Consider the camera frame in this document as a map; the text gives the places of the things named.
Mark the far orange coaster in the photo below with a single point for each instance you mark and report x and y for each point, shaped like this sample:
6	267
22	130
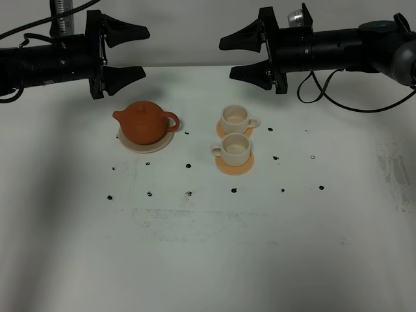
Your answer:
221	133

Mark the far white teacup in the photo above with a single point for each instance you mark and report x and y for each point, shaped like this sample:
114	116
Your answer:
236	119

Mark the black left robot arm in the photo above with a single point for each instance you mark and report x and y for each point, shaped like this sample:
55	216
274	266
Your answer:
41	60

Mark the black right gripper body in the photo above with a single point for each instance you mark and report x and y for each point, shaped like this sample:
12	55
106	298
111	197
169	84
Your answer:
287	48

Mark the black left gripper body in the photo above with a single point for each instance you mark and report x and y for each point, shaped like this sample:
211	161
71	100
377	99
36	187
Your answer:
94	21

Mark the orange coaster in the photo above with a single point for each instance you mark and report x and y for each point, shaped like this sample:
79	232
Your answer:
221	133
235	170

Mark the near orange coaster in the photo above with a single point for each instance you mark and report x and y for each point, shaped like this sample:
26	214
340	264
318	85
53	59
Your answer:
235	170

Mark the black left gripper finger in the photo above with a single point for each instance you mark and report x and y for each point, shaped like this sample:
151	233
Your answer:
117	78
118	32

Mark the near white teacup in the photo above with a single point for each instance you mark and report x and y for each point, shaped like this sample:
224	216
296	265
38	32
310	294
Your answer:
234	149

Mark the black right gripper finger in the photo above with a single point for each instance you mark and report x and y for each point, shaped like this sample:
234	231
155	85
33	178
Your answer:
257	74
248	39

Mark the white teacup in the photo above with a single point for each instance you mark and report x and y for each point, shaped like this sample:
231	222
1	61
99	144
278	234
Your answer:
236	119
234	149

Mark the brown clay teapot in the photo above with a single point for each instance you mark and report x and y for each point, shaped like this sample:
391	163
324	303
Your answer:
144	122

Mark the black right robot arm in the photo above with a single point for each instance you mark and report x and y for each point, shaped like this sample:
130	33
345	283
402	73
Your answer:
386	47

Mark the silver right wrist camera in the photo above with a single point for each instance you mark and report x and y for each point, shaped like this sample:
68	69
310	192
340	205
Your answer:
296	18

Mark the beige round teapot saucer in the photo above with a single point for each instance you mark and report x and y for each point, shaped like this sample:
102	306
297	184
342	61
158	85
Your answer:
149	148

